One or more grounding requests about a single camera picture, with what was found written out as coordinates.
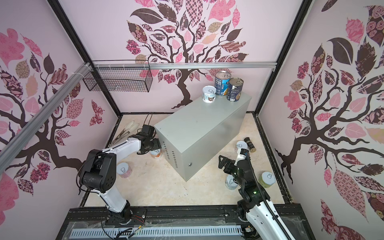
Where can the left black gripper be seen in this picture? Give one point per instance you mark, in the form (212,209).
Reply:
(157,145)

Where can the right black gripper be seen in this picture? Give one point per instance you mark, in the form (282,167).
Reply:
(231,164)

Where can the orange label white-lid can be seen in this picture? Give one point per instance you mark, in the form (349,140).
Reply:
(156,154)

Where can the light blue white-lid can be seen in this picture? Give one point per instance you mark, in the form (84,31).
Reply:
(231,183)

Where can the pink small white-lid can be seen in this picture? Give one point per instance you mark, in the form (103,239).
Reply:
(241,145)

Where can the teal label white-lid can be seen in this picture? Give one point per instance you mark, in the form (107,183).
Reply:
(209,94)

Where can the dark grey tin can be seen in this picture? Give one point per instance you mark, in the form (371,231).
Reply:
(235,87)

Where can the blue label tin can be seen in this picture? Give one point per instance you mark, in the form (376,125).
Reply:
(222,79)

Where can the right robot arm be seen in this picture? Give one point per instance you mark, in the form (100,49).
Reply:
(255,207)

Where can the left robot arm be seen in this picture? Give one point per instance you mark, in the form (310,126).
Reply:
(99,171)

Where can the dark spice jar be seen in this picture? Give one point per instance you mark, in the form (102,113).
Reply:
(250,144)

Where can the pink label white-lid can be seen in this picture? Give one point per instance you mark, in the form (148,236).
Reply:
(124,170)

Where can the green label white-lid can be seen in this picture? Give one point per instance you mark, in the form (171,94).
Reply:
(267,179)

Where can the grey metal cabinet box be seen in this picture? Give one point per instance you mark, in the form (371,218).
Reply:
(193,135)

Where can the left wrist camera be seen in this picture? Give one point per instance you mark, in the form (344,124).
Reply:
(148,131)

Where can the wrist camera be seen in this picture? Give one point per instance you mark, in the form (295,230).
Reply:
(148,131)
(242,154)

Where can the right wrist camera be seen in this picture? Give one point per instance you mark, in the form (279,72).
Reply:
(242,154)

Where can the black wire basket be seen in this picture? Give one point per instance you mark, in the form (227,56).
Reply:
(135,76)

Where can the white slotted cable duct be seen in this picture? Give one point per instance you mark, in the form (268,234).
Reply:
(158,233)

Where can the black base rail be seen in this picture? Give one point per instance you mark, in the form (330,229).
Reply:
(168,216)

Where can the aluminium horizontal rail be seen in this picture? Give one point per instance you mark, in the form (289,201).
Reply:
(166,66)

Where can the aluminium diagonal rail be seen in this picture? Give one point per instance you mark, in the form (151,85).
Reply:
(13,148)

